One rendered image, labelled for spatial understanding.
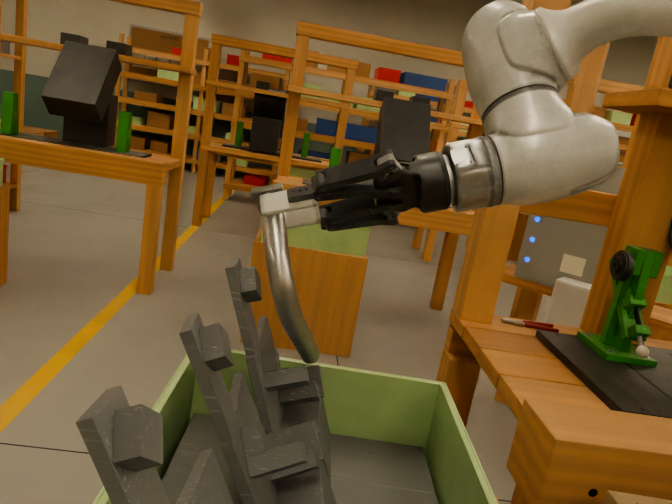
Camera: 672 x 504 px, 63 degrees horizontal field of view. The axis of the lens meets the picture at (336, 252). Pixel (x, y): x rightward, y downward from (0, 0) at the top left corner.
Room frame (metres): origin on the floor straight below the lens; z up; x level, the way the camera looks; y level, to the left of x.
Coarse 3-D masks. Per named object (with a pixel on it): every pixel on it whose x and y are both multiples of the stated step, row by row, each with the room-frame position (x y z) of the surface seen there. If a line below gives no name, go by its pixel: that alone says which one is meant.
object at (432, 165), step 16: (416, 160) 0.69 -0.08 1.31; (432, 160) 0.68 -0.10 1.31; (384, 176) 0.68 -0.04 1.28; (400, 176) 0.67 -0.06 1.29; (416, 176) 0.68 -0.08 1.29; (432, 176) 0.67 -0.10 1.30; (448, 176) 0.67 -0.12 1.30; (416, 192) 0.70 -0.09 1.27; (432, 192) 0.67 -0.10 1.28; (448, 192) 0.67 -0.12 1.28; (432, 208) 0.69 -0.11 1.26
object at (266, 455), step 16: (256, 432) 0.50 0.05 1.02; (256, 448) 0.49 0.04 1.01; (272, 448) 0.58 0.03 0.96; (288, 448) 0.49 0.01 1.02; (304, 448) 0.51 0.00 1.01; (256, 464) 0.48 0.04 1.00; (272, 464) 0.48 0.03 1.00; (288, 464) 0.48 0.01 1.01; (304, 464) 0.56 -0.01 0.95; (272, 480) 0.56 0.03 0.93
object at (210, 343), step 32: (192, 320) 0.48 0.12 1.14; (192, 352) 0.46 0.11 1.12; (224, 352) 0.47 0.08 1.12; (224, 384) 0.50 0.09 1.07; (224, 416) 0.47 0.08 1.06; (256, 416) 0.60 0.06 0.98; (224, 448) 0.46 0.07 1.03; (256, 480) 0.50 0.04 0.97; (288, 480) 0.58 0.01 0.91; (320, 480) 0.57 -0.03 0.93
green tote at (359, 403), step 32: (192, 384) 0.79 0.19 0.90; (352, 384) 0.82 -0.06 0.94; (384, 384) 0.82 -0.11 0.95; (416, 384) 0.82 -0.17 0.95; (352, 416) 0.82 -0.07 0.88; (384, 416) 0.82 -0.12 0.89; (416, 416) 0.82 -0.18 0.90; (448, 416) 0.75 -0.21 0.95; (448, 448) 0.71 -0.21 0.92; (448, 480) 0.68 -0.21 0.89; (480, 480) 0.58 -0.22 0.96
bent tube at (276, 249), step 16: (256, 192) 0.69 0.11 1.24; (272, 192) 0.69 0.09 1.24; (272, 224) 0.67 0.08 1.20; (272, 240) 0.65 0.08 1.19; (272, 256) 0.64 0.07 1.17; (288, 256) 0.65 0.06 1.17; (272, 272) 0.63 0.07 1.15; (288, 272) 0.64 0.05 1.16; (272, 288) 0.64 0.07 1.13; (288, 288) 0.63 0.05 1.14; (288, 304) 0.63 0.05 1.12; (288, 320) 0.64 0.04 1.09; (304, 320) 0.67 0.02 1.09; (288, 336) 0.69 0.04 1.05; (304, 336) 0.69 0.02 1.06; (304, 352) 0.73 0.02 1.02
